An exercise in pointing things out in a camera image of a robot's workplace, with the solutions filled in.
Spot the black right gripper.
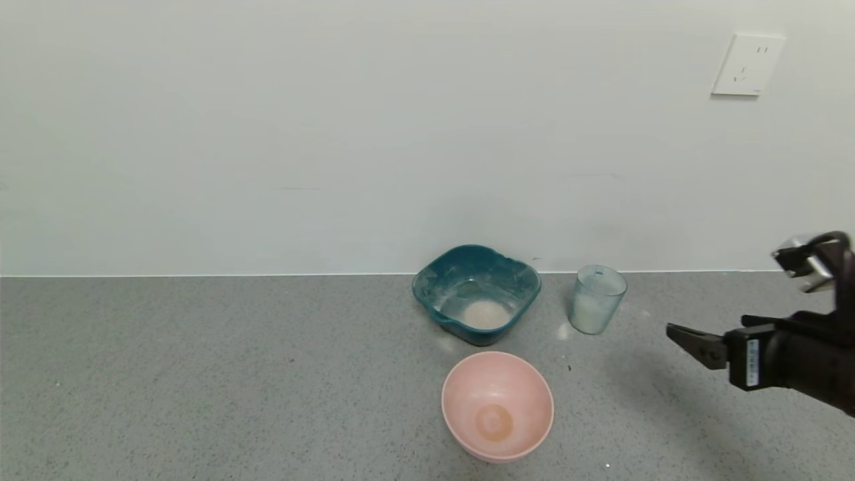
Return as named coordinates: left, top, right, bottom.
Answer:
left=665, top=314, right=855, bottom=418

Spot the teal square plastic bowl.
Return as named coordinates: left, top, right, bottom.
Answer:
left=411, top=244, right=542, bottom=347

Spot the beige speckled powder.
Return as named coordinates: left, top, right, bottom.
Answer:
left=462, top=299, right=512, bottom=331

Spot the pink round bowl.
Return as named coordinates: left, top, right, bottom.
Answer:
left=441, top=351, right=556, bottom=464

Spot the clear ribbed plastic cup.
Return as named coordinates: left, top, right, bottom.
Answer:
left=568, top=264, right=629, bottom=336

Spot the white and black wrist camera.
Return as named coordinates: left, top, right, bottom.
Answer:
left=771, top=233, right=846, bottom=295

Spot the white wall socket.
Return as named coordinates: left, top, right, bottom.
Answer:
left=712, top=32, right=788, bottom=96

